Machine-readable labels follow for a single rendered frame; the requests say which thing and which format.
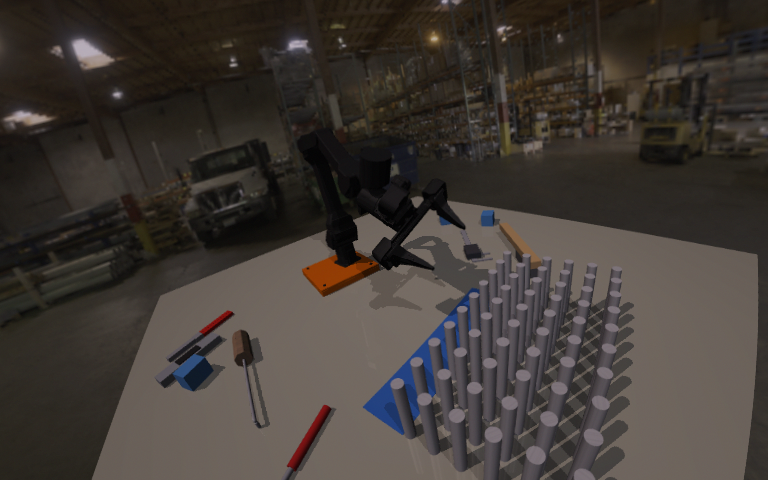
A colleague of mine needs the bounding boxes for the red-handled screwdriver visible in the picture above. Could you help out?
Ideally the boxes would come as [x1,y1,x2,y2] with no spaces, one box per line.
[281,405,331,480]

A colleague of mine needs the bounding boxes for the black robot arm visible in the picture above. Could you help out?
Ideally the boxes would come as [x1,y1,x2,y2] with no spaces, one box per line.
[297,127,413,268]

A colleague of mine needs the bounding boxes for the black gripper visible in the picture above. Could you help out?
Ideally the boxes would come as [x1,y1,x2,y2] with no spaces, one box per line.
[372,179,465,271]

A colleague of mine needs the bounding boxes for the blue flat strip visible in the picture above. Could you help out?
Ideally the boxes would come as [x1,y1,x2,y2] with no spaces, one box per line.
[363,288,480,435]

